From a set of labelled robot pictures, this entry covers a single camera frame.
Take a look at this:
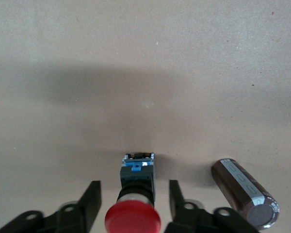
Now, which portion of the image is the brown cylindrical capacitor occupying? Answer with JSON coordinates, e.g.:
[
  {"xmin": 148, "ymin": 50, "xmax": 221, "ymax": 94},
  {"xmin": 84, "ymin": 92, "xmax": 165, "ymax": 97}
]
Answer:
[{"xmin": 210, "ymin": 158, "xmax": 281, "ymax": 230}]

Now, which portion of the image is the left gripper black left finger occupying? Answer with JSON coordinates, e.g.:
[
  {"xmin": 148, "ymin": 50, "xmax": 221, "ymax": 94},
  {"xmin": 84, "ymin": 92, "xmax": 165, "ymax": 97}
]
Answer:
[{"xmin": 0, "ymin": 180, "xmax": 102, "ymax": 233}]

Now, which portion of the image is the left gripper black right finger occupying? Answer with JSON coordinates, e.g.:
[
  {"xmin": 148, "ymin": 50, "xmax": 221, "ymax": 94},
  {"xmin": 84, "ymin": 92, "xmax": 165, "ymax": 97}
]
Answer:
[{"xmin": 164, "ymin": 179, "xmax": 260, "ymax": 233}]

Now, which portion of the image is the red push button switch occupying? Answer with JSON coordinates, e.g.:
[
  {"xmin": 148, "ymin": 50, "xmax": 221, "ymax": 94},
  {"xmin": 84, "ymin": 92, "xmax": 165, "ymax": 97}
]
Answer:
[{"xmin": 104, "ymin": 151, "xmax": 162, "ymax": 233}]

